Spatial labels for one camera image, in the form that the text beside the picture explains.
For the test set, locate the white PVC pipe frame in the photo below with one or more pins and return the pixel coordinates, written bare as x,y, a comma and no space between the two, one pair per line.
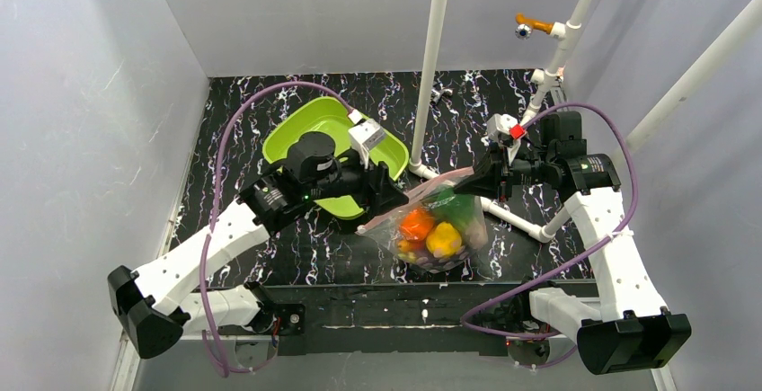
567,35

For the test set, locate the orange fake fruit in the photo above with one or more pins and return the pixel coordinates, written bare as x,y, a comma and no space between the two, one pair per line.
416,225

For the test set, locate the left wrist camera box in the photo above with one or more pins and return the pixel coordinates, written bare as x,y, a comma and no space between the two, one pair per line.
365,134

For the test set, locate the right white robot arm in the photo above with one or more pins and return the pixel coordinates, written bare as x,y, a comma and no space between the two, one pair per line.
632,328

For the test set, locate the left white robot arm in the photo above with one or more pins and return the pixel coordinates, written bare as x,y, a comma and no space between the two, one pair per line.
160,301

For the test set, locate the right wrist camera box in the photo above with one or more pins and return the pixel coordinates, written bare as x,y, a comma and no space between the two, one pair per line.
504,130

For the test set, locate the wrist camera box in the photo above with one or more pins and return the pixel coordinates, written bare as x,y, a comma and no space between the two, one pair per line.
365,134
504,130

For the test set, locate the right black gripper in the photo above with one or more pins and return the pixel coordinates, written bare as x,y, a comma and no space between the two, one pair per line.
502,169

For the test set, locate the small metal fitting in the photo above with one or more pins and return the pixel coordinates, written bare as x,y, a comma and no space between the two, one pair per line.
438,95

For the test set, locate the clear zip top bag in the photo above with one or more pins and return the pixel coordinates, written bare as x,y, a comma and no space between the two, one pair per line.
384,231

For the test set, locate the yellow fake pepper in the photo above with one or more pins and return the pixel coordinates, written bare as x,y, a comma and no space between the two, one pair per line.
444,240

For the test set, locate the orange faucet handle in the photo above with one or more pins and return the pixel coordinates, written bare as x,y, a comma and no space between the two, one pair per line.
527,26

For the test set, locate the lime green plastic tray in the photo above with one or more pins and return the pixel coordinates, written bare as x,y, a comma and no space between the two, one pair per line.
294,182

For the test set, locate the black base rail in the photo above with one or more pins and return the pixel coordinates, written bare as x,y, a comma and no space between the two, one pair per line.
386,318

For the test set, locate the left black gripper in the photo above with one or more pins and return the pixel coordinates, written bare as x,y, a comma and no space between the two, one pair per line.
374,186

